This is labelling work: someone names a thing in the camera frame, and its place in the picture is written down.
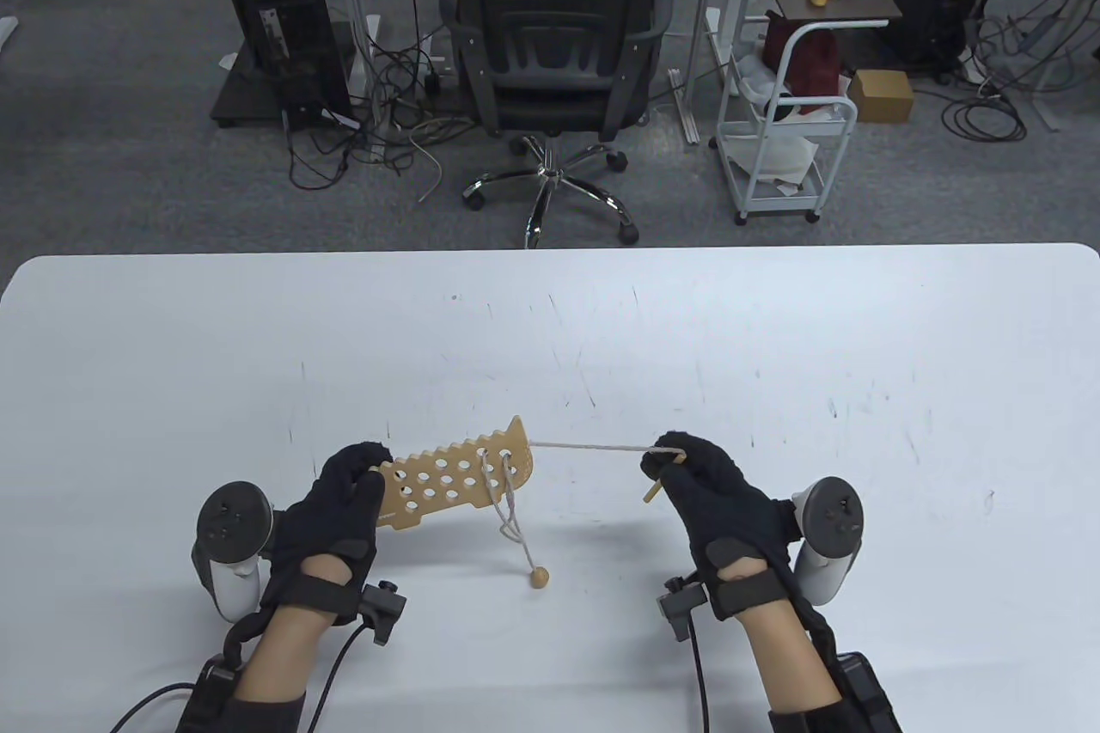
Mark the dark red bag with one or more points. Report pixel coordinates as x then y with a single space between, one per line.
812 63

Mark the white rolling cart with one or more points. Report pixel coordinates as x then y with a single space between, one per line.
773 209

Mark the white crumpled paper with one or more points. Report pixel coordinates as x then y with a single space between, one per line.
773 153

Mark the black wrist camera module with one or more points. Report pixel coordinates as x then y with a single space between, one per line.
683 608
382 608

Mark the black mesh office chair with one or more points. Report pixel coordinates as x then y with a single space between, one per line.
550 80

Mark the black and white tracking controller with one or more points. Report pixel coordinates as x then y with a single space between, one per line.
232 522
829 522

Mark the person's right hand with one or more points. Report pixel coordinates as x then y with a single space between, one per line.
730 518

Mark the black computer tower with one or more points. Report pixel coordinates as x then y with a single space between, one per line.
284 11

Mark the wooden crocodile lacing toy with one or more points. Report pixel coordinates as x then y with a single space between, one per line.
518 434

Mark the person's left hand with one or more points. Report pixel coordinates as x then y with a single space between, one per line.
322 527

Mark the round wooden bead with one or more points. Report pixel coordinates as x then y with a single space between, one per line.
539 578

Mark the person's left forearm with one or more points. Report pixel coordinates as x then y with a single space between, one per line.
284 647

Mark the person's right forearm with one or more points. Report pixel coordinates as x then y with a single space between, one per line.
786 656

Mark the brown cardboard box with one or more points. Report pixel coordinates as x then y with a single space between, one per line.
881 95

